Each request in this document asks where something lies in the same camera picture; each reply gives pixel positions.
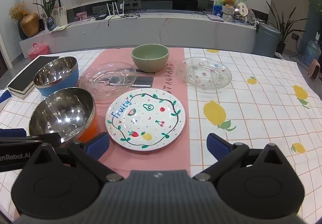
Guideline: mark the round paper fan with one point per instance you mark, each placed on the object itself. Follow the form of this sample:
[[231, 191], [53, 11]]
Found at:
[[242, 8]]

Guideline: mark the white wrapped basket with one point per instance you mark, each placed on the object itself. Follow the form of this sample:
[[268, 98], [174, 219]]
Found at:
[[228, 14]]

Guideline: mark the pink placemat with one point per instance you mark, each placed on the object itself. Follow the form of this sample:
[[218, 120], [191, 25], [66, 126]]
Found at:
[[166, 160]]

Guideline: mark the green leafy plant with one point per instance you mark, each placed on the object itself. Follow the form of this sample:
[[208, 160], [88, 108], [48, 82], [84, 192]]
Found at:
[[47, 2]]

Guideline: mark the white router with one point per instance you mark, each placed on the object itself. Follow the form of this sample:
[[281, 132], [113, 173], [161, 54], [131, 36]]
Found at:
[[118, 11]]

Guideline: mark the blue water bottle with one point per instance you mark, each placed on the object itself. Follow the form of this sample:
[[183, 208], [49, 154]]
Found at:
[[311, 53]]

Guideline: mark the gold vase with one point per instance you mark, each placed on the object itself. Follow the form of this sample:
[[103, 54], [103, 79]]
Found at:
[[30, 25]]

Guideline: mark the green painting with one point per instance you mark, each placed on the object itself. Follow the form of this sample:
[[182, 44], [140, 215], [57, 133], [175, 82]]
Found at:
[[218, 0]]

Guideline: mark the yellow dried flowers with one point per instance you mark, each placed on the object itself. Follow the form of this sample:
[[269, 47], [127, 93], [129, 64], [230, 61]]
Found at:
[[18, 10]]

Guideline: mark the floral clear glass plate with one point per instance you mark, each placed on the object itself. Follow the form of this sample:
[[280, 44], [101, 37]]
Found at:
[[110, 77], [203, 75]]

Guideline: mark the pink photo card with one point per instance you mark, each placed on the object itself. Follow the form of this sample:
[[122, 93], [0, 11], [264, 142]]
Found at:
[[81, 16]]

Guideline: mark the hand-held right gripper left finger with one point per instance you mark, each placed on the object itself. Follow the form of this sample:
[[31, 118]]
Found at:
[[98, 143]]

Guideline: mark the green ceramic bowl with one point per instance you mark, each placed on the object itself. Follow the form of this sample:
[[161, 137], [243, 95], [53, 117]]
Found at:
[[151, 62]]

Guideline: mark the grey trash bin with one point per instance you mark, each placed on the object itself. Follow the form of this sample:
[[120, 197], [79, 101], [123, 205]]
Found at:
[[265, 40]]

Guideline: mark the loose papers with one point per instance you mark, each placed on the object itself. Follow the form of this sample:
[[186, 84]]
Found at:
[[60, 28]]

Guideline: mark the tall potted plant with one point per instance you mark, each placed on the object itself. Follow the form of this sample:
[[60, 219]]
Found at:
[[283, 28]]

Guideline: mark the pink heater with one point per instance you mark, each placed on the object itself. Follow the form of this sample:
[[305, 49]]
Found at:
[[314, 69]]

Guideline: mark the decorative plate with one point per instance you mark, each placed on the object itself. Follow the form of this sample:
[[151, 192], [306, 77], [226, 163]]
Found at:
[[251, 16]]

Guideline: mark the blue glass vase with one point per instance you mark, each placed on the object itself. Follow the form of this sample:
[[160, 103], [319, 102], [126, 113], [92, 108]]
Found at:
[[51, 24]]

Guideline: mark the brown teddy bear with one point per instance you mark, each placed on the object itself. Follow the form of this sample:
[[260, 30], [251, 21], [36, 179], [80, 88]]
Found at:
[[229, 0]]

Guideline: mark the white fruit print plate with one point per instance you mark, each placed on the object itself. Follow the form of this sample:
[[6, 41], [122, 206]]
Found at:
[[147, 123]]

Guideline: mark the small black box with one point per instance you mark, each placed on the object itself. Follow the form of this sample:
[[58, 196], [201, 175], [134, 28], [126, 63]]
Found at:
[[101, 17]]

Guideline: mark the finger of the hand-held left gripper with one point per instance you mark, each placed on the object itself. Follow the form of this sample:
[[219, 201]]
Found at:
[[51, 139], [12, 133]]

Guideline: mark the orange steel bowl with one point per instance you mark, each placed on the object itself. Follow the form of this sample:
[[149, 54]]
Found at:
[[60, 113]]

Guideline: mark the black book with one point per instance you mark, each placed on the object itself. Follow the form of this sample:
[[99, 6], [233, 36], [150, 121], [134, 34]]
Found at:
[[27, 73]]

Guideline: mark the flat laptop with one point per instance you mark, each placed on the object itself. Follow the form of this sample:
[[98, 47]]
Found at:
[[215, 18]]

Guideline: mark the white picture card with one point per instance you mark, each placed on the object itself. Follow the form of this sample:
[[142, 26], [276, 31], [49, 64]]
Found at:
[[60, 16]]

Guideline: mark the red plastic box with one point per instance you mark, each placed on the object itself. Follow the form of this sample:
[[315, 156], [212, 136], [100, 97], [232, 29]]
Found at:
[[37, 51]]

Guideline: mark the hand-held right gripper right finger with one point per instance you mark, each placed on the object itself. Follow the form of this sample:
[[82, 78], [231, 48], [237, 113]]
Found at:
[[214, 144]]

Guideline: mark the blue steel bowl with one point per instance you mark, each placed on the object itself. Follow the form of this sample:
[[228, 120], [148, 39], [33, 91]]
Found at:
[[54, 72]]

